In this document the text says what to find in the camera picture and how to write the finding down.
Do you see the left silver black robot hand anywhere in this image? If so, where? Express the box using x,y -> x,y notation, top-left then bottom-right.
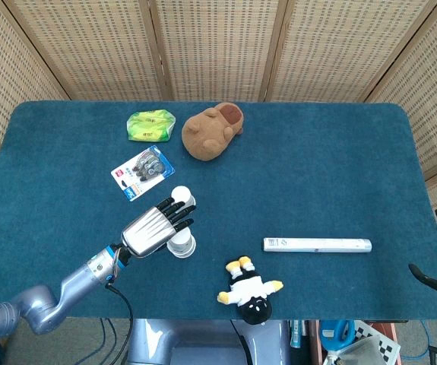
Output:
117,196 -> 198,268

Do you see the correction tape blister pack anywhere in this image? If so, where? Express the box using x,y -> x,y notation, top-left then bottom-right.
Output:
110,145 -> 176,202

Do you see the black white checkerboard card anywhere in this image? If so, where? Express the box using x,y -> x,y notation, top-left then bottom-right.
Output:
354,320 -> 401,365

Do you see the green tissue pack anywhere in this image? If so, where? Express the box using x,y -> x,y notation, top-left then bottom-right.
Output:
126,109 -> 176,143

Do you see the brown capybara plush toy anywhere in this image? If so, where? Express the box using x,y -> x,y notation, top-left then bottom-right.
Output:
181,102 -> 245,163

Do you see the penguin plush toy white shirt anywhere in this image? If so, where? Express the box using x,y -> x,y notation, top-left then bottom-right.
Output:
217,255 -> 285,325

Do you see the grey-blue robot torso base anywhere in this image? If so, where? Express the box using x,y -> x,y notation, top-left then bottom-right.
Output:
126,318 -> 293,365

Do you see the blue plastic tool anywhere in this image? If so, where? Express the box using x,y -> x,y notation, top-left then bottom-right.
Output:
319,320 -> 356,353

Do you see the white long box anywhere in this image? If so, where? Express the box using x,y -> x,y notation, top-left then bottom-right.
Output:
262,236 -> 373,254

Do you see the blue felt table cover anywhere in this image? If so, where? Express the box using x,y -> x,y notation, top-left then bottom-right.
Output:
0,100 -> 437,322

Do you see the woven bamboo folding screen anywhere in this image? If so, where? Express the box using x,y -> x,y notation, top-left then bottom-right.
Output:
0,0 -> 437,206

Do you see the thin blue cable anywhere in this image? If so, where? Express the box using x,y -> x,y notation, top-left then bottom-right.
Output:
400,321 -> 437,361

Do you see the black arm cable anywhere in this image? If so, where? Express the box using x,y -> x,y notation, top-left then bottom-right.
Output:
104,281 -> 135,365

